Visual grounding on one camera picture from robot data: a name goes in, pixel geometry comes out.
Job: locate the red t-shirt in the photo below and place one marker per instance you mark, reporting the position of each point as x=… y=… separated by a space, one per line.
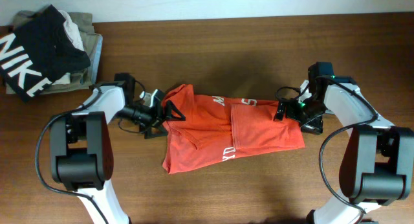
x=219 y=129

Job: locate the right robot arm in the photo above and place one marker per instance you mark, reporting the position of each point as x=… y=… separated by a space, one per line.
x=377 y=166

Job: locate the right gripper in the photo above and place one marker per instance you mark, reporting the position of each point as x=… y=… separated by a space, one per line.
x=313 y=125

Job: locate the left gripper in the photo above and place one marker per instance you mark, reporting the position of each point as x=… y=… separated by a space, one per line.
x=158 y=117

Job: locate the olive folded garment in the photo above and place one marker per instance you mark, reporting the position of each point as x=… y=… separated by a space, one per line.
x=84 y=23

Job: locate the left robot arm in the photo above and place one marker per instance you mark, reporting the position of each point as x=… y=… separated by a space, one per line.
x=81 y=154

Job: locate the white folded garment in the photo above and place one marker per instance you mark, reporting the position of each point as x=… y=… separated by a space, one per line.
x=73 y=34

